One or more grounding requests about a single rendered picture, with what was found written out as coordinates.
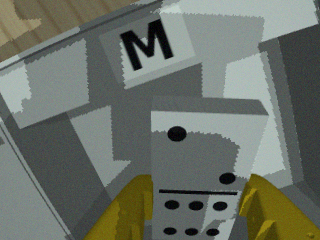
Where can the white domino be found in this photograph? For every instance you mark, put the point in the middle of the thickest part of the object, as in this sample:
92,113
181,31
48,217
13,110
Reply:
203,150

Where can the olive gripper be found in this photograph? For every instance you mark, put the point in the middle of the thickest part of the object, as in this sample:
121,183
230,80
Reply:
270,214

